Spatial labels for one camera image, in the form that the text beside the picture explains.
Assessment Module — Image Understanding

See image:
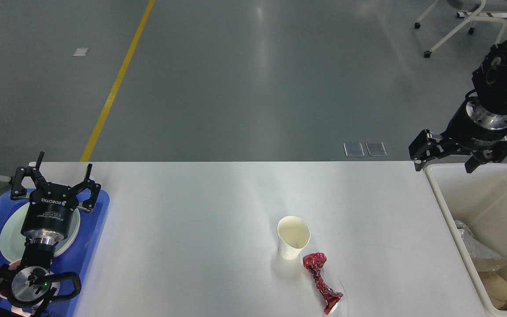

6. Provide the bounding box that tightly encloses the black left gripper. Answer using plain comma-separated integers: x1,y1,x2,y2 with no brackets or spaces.
10,151,102,242

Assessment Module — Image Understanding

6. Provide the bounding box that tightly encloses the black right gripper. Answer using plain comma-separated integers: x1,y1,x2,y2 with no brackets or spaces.
408,98,507,174

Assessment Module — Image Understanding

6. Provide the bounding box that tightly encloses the mint green plate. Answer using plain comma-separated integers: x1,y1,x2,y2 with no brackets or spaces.
0,204,81,262

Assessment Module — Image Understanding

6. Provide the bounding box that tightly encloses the foil sheet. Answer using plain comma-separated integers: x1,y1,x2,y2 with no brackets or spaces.
454,220,507,273

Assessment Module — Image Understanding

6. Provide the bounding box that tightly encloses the brown paper bag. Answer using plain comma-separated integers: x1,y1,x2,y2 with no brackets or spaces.
478,272,507,310

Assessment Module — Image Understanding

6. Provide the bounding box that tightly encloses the red foil wrapper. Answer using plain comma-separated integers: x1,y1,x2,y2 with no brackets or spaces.
302,252,344,316

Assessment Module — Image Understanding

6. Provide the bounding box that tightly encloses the white paper cup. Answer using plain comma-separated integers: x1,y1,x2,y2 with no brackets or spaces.
276,215,311,260

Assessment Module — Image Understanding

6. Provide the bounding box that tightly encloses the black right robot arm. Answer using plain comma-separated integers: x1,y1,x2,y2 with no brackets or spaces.
408,40,507,174

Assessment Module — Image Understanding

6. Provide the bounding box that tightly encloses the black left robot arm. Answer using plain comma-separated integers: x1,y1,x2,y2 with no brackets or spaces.
0,152,101,317

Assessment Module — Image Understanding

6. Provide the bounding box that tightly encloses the beige plastic bin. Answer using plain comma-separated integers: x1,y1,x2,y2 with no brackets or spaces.
425,164,507,317

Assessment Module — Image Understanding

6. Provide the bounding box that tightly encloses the blue plastic tray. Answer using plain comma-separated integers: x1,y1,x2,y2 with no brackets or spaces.
0,192,109,317

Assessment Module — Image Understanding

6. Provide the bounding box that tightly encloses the white rolling chair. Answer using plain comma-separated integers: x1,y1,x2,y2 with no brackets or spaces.
423,0,507,58

